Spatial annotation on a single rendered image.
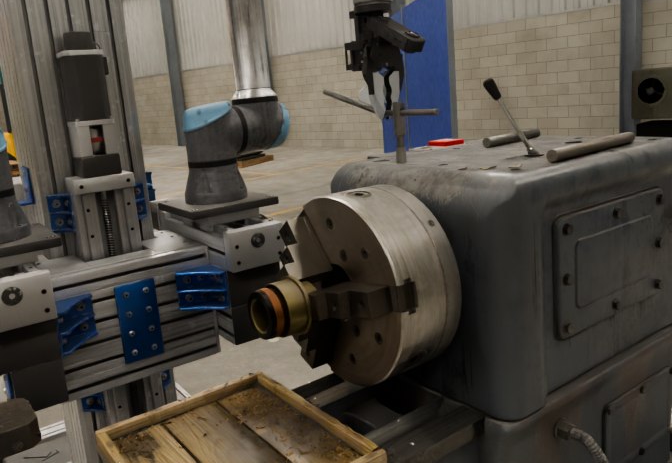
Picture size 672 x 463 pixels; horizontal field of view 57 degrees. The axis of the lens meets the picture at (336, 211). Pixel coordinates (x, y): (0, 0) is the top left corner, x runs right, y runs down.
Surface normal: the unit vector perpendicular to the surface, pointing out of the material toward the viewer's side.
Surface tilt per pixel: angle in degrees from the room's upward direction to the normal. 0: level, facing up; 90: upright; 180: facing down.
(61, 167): 90
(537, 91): 90
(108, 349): 90
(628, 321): 89
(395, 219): 40
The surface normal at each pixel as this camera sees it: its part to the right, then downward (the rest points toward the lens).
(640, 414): 0.59, 0.11
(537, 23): -0.72, 0.19
